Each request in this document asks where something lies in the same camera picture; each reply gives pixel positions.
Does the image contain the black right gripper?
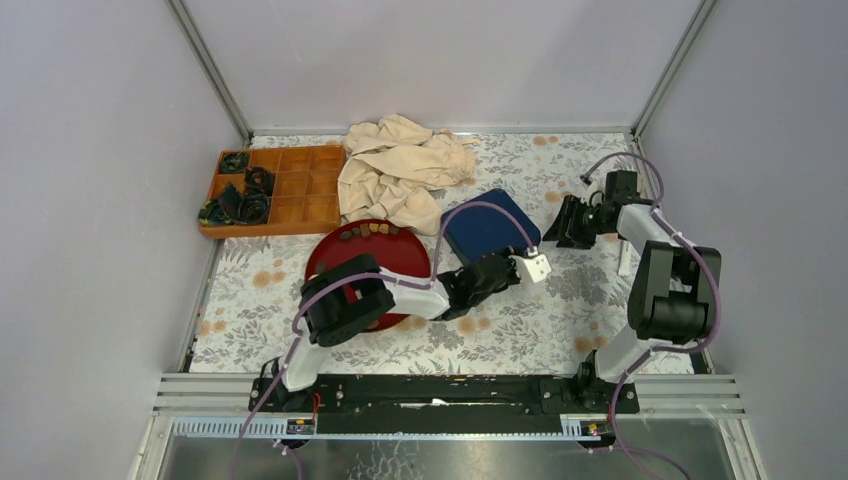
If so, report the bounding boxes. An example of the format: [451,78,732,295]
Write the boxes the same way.
[541,195,611,251]

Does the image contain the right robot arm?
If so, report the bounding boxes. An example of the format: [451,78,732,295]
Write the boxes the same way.
[543,170,721,412]

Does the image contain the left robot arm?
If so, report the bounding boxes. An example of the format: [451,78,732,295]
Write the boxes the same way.
[271,250,534,411]

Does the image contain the red round tray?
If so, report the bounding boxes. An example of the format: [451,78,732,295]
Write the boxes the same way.
[304,218,433,331]

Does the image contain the floral tablecloth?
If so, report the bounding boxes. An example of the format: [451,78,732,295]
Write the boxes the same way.
[189,133,635,375]

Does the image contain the beige crumpled cloth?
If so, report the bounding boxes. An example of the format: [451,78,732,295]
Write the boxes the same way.
[337,114,477,236]

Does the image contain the wooden compartment tray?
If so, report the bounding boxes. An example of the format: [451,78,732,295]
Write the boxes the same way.
[198,145,347,239]

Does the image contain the dark rolled tie patterned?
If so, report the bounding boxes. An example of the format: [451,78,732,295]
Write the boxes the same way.
[235,193,271,226]

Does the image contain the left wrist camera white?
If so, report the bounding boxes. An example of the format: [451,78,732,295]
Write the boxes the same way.
[510,246,552,284]

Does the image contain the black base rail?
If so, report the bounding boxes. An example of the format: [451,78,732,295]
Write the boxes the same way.
[248,374,640,435]

